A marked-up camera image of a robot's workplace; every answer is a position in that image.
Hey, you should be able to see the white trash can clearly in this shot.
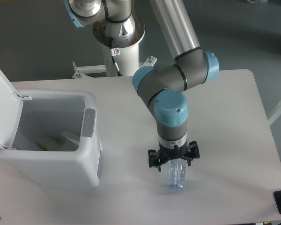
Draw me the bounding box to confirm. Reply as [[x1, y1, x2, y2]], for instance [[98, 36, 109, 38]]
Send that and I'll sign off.
[[0, 89, 102, 188]]

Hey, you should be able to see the black cable on pedestal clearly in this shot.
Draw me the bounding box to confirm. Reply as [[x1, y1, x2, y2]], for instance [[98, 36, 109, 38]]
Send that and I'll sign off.
[[109, 37, 123, 77]]

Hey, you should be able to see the clear plastic water bottle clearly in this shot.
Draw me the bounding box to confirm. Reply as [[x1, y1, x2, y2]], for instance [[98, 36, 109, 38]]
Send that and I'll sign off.
[[167, 158, 185, 189]]

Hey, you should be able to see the white plastic wrapper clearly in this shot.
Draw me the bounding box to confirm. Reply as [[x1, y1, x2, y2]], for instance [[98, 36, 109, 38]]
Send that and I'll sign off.
[[59, 130, 80, 152]]

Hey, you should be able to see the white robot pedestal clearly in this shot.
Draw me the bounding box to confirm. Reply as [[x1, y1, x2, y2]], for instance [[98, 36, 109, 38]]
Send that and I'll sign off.
[[93, 14, 145, 77]]

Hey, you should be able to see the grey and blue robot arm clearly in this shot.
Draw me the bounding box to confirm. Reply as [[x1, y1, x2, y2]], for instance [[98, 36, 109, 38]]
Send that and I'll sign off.
[[64, 0, 219, 168]]

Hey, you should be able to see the white trash can lid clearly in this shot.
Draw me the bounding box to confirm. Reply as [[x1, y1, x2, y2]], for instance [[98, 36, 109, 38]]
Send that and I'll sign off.
[[0, 70, 32, 149]]

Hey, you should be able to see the white crumpled trash in bin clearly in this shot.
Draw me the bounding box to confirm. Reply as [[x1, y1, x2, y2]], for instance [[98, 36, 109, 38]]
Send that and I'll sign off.
[[36, 136, 61, 151]]

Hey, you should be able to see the white pedestal foot bracket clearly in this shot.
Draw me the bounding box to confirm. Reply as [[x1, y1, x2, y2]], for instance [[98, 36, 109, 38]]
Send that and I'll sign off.
[[72, 55, 158, 79]]

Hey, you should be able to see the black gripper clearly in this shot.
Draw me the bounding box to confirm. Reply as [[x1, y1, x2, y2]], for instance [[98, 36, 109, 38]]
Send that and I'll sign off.
[[148, 141, 200, 172]]

